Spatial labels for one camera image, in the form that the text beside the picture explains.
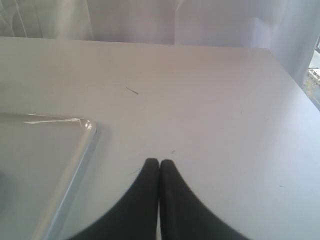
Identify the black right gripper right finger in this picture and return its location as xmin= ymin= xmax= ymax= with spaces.
xmin=159 ymin=158 xmax=227 ymax=240

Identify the white plastic tray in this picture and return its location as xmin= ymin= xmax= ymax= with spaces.
xmin=0 ymin=113 xmax=97 ymax=240

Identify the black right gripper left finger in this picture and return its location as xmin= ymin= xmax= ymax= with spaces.
xmin=71 ymin=158 xmax=160 ymax=240

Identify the white backdrop curtain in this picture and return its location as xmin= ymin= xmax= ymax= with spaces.
xmin=0 ymin=0 xmax=320 ymax=83

